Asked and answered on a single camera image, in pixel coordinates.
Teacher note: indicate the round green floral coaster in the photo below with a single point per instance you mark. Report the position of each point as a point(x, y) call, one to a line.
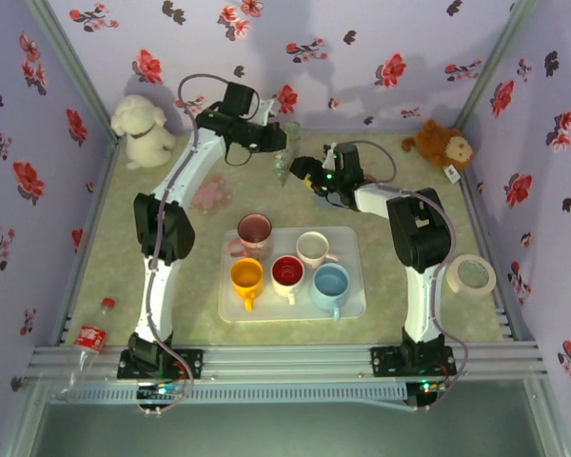
point(285, 166)

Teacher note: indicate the cream pink mug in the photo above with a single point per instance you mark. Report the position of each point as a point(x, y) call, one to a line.
point(311, 247)

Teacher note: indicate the pink flower shaped coaster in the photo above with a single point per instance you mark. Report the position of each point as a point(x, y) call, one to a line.
point(210, 195)

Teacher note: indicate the pink cartoon print mug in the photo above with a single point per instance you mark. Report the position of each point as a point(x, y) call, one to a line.
point(254, 228)

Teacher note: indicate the white mug red inside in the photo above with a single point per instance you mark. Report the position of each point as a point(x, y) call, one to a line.
point(288, 271)

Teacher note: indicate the light blue mug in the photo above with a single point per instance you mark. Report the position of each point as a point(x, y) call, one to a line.
point(330, 283)

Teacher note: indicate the yellow mug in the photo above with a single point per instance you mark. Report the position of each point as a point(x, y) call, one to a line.
point(246, 278)

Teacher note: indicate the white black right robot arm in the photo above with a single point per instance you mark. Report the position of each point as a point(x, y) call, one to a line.
point(423, 309)

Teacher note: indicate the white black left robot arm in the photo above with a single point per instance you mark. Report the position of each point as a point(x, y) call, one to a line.
point(164, 295)

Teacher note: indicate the white plush dog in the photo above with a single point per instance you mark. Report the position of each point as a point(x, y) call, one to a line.
point(140, 128)

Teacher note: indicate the brown plush monkey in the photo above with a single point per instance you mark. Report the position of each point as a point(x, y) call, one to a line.
point(438, 143)

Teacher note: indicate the white plastic tray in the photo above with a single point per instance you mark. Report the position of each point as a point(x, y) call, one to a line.
point(352, 304)

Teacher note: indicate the beige masking tape roll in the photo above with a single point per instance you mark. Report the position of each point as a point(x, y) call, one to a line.
point(490, 281)

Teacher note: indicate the controller circuit board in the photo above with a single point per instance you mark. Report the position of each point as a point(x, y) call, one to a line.
point(159, 391)
point(426, 386)

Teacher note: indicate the clear bottle red label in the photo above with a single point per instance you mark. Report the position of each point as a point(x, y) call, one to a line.
point(90, 337)

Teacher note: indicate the aluminium side rail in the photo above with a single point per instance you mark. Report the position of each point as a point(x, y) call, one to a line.
point(492, 228)
point(88, 238)

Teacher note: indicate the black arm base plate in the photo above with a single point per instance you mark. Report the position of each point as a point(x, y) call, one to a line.
point(378, 362)
point(195, 364)

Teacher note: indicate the long aluminium frame rail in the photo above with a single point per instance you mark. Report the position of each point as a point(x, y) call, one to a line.
point(290, 362)

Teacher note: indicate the aluminium corner post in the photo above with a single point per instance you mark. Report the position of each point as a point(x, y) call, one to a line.
point(71, 66)
point(497, 62)

